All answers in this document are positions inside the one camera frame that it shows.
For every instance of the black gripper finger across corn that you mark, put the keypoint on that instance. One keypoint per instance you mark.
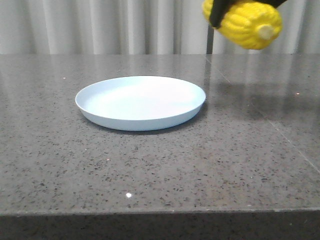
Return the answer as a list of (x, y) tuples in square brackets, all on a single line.
[(218, 10)]

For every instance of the black gripper finger behind corn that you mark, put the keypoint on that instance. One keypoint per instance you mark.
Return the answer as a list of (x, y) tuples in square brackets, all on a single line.
[(273, 3)]

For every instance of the yellow corn cob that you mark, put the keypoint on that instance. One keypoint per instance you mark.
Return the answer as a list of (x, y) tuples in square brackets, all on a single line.
[(250, 24)]

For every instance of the light blue round plate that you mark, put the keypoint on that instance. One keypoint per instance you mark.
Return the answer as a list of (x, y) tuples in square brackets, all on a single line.
[(140, 103)]

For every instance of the white pleated curtain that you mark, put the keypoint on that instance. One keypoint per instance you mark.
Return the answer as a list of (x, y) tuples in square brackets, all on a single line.
[(129, 27)]

